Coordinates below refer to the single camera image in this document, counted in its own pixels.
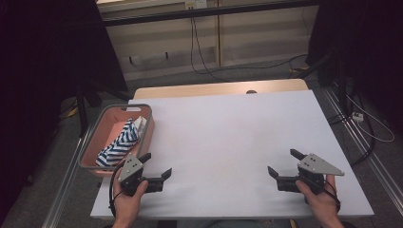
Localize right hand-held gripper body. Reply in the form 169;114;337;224
297;153;346;196

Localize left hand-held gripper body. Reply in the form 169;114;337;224
117;154;150;197

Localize blue white striped baby romper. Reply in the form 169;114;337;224
95;116;148;168

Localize pink basket with grey rim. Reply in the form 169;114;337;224
78;104;156;178

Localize person's left hand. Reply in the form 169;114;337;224
112;177;149;225

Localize person's right hand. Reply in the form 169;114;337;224
295;174;342;228

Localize white table cover sheet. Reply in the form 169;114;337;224
89;89;374;220

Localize black metal stand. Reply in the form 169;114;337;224
289;47;350;118

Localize yellow floor tape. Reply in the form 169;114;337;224
65;105;79;119
289;65;310;74

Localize light wooden table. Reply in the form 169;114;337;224
132;78;310;100

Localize narrow black curtain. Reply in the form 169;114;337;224
306;0;403;134

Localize wide black curtain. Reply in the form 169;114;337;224
0;0;129;219

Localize black horizontal metal bar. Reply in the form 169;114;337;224
102;0;319;28

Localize left hand-held gripper black cable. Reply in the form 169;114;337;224
108;164;126;218

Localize hand-held gripper black cable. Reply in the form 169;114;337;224
108;164;126;218
322;180;342;213

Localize right hand-held gripper black cable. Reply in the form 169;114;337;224
322;180;342;213

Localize thick black floor cables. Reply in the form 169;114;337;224
327;85;376;167

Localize aluminium floor rail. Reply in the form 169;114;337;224
321;86;403;207
41;126;93;228

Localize thin white cable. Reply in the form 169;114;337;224
346;94;396;143

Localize short black hanging cable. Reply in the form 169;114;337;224
189;17;222;81

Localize long black hanging cable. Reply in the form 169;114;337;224
193;18;308;73

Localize white wall socket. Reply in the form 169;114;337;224
184;0;208;10

